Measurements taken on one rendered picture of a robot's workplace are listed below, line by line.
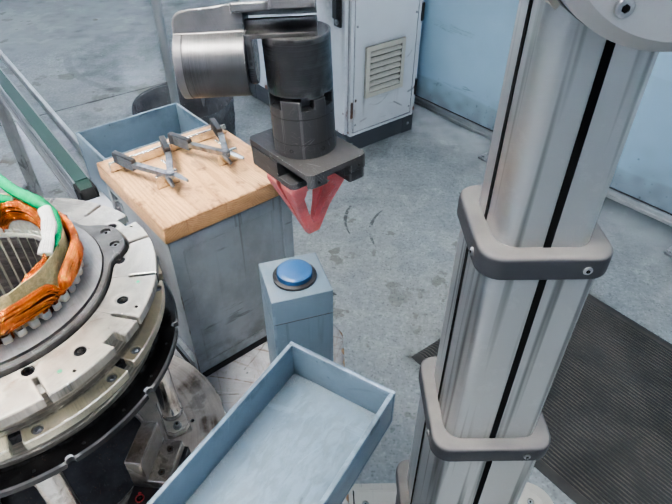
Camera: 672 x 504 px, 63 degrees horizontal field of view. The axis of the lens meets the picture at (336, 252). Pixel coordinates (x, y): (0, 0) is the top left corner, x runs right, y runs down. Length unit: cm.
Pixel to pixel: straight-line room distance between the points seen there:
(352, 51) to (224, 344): 208
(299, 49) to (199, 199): 31
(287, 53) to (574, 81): 21
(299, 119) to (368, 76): 237
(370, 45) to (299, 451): 246
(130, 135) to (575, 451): 144
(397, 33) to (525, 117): 252
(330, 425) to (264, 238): 34
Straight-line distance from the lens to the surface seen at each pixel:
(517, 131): 42
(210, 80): 48
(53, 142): 164
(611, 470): 181
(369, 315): 202
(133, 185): 77
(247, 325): 85
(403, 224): 246
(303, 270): 62
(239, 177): 75
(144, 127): 97
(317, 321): 64
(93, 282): 56
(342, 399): 52
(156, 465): 74
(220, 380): 86
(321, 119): 49
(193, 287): 75
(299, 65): 46
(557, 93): 40
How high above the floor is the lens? 145
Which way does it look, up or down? 39 degrees down
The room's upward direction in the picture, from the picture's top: straight up
